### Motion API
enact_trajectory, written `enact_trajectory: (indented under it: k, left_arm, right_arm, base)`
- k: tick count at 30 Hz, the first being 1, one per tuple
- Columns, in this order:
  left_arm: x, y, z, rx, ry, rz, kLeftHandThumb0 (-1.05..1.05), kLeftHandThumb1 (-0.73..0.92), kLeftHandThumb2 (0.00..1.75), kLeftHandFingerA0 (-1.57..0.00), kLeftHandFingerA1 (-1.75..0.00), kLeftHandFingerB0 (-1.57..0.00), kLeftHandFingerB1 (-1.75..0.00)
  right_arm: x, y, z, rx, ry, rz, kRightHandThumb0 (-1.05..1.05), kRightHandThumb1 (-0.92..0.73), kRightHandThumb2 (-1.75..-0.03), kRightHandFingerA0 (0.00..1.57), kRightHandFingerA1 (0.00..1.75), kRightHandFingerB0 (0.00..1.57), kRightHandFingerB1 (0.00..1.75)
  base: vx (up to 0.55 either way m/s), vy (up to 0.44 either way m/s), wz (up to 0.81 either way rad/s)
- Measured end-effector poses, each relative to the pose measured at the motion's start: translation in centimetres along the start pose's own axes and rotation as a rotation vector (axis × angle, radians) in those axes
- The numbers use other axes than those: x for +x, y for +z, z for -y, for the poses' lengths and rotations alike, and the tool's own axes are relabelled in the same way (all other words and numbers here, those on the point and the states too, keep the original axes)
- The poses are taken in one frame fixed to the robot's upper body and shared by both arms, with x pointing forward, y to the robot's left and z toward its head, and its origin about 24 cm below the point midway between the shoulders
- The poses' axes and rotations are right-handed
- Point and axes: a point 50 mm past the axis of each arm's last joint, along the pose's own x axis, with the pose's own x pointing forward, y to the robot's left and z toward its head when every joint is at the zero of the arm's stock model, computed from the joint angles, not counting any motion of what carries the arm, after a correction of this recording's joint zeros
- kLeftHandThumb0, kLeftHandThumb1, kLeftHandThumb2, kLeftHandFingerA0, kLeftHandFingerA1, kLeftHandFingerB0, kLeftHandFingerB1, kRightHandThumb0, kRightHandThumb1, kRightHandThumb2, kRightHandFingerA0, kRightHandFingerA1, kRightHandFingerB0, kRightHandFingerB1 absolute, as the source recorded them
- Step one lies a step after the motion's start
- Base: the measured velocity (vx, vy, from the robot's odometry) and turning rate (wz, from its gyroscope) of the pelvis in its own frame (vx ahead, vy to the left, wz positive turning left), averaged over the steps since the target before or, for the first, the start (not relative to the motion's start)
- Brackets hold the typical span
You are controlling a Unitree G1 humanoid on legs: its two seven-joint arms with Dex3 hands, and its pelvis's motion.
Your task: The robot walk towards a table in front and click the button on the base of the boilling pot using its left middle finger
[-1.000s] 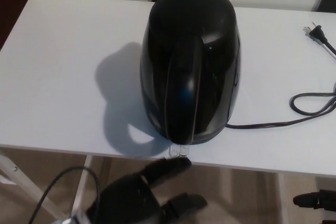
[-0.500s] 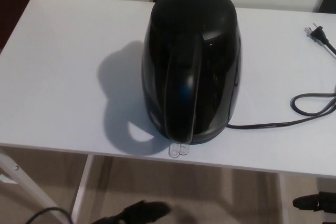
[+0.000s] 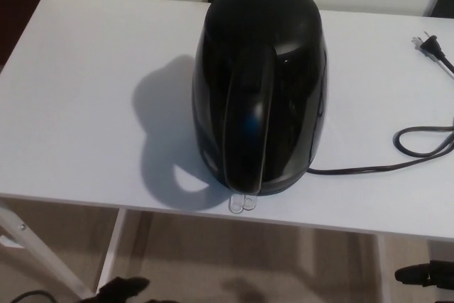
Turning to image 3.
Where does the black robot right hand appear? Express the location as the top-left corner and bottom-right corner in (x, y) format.
(394, 260), (454, 288)

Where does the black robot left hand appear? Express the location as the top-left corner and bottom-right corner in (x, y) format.
(84, 276), (150, 303)

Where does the clear plastic switch lever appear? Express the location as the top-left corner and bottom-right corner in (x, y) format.
(226, 194), (258, 216)

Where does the black electric kettle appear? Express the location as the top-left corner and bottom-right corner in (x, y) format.
(191, 0), (329, 196)

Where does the dark brown wooden panel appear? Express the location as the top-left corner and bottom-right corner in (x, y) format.
(0, 0), (49, 73)

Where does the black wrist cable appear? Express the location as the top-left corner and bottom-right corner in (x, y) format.
(12, 290), (63, 303)

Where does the black power cord with plug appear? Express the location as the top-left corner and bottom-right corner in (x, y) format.
(306, 33), (454, 176)

